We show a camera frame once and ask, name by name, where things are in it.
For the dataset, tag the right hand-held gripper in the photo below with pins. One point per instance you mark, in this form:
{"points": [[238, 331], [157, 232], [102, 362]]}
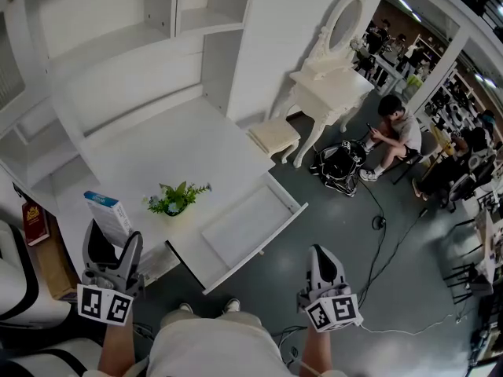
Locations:
{"points": [[336, 312]]}

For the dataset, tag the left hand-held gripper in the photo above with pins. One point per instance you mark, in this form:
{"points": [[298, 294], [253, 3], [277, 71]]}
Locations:
{"points": [[104, 302]]}

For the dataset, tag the small blue-white box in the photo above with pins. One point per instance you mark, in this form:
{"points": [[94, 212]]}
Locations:
{"points": [[108, 216]]}

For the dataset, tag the white drawer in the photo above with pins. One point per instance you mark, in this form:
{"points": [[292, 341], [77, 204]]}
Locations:
{"points": [[247, 230]]}

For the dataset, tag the person's right forearm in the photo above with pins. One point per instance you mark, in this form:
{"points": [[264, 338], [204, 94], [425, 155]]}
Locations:
{"points": [[316, 353]]}

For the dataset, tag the person's left forearm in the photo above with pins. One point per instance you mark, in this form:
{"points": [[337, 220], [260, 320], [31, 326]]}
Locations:
{"points": [[118, 352]]}

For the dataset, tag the brown cardboard box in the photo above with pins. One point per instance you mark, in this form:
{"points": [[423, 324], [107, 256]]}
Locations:
{"points": [[57, 265]]}

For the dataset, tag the artificial plant in white pot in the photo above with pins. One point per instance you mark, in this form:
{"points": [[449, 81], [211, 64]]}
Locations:
{"points": [[175, 200]]}

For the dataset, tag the red book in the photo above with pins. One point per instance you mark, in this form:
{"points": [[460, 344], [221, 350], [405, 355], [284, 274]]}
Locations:
{"points": [[36, 224]]}

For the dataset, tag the person's left white shoe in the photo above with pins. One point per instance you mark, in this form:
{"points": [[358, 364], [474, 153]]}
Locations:
{"points": [[186, 308]]}

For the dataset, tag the person's white shoe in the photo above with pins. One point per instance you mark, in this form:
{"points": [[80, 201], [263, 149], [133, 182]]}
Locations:
{"points": [[232, 305], [186, 308]]}

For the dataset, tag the person's right white shoe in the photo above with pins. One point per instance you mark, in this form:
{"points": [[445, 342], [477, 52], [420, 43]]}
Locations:
{"points": [[232, 305]]}

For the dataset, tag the white and black machine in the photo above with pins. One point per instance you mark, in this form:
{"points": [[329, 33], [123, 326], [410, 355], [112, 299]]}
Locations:
{"points": [[15, 281]]}

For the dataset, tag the person's light clothing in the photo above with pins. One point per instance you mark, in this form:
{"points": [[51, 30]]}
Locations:
{"points": [[216, 348]]}

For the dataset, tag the white desk with shelf hutch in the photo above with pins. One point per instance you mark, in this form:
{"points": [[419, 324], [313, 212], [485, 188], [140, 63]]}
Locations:
{"points": [[157, 124]]}

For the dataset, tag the black metal chair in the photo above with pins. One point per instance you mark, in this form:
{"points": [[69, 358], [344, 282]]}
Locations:
{"points": [[467, 265]]}

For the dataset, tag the cream cushioned stool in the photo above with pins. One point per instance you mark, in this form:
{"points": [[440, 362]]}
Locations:
{"points": [[275, 134]]}

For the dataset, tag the grey chair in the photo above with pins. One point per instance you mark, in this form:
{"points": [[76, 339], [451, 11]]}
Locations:
{"points": [[428, 147]]}

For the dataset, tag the cream vanity table with mirror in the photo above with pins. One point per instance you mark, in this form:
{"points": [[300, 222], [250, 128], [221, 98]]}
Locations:
{"points": [[330, 81]]}

